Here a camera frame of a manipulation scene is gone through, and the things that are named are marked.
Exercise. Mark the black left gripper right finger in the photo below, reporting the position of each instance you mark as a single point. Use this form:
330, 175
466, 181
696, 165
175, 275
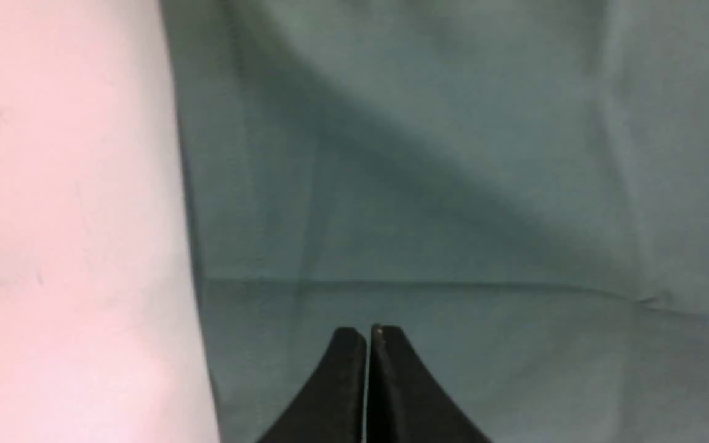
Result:
405, 403

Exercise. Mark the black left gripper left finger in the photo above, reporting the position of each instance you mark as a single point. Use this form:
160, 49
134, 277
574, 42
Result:
329, 406

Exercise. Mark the green long-sleeve top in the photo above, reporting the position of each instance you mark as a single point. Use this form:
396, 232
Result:
521, 186

